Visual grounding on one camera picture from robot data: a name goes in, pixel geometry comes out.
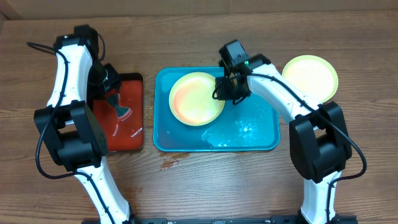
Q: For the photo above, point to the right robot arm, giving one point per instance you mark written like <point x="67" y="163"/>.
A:
<point x="319" y="141"/>

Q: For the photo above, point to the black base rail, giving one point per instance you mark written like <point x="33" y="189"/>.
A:
<point x="284" y="219"/>

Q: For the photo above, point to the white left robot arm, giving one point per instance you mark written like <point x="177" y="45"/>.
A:
<point x="68" y="127"/>

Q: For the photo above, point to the yellow-green plate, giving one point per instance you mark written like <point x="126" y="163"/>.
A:
<point x="313" y="76"/>
<point x="191" y="99"/>

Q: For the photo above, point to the blue plastic tray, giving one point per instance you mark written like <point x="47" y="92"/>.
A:
<point x="252" y="125"/>

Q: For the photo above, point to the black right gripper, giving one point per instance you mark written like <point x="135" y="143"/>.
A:
<point x="222" y="85"/>

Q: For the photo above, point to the green and pink sponge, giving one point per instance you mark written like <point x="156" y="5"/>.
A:
<point x="123" y="112"/>

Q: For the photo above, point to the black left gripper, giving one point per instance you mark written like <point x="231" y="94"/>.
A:
<point x="99" y="94"/>

